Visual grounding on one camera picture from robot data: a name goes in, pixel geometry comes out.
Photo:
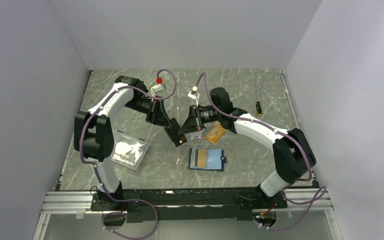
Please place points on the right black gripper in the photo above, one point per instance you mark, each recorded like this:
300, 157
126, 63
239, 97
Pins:
190, 125

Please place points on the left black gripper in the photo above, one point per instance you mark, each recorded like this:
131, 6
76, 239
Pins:
160, 116

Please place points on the silver card stack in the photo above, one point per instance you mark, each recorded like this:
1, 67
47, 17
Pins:
195, 135

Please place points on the black card stack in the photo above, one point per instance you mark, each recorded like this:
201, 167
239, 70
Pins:
174, 135

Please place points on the single orange card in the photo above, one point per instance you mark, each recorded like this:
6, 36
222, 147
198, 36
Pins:
199, 158

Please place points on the blue leather card holder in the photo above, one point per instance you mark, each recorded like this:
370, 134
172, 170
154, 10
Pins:
215, 160

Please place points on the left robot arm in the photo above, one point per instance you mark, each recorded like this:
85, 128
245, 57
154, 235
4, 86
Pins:
93, 133

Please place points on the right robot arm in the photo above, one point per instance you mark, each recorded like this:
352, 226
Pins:
293, 156

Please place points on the clear plastic screw box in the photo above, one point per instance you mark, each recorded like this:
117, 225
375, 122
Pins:
128, 151

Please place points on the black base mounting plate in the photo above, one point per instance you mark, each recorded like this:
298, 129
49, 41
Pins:
140, 208

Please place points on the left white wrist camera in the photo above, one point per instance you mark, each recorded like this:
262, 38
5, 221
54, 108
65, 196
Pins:
158, 87

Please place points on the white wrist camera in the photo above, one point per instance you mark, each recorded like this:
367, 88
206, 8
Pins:
158, 87
194, 95

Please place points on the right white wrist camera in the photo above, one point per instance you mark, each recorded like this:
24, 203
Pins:
194, 95

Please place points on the grey wrench black handle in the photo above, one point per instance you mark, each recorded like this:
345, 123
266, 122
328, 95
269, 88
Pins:
258, 87

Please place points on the aluminium frame rail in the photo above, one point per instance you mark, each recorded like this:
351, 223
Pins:
82, 202

